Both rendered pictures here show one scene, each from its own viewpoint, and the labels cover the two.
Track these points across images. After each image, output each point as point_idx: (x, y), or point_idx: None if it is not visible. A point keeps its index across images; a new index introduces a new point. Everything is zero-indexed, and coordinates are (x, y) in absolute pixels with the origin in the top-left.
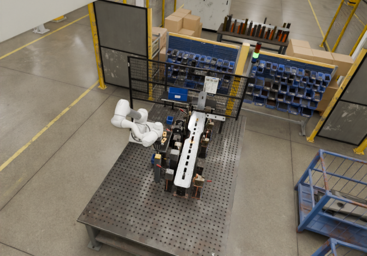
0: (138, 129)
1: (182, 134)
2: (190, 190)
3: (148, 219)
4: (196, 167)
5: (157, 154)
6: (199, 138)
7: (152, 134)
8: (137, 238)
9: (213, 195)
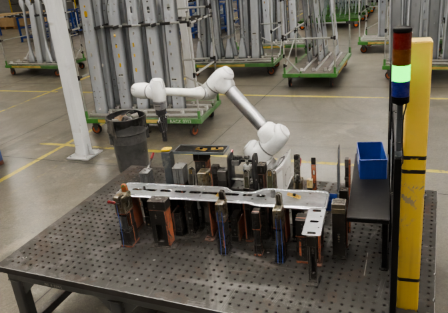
0: (170, 89)
1: (250, 188)
2: (143, 237)
3: (108, 205)
4: (195, 243)
5: (171, 147)
6: (232, 201)
7: (141, 84)
8: (86, 200)
9: (122, 262)
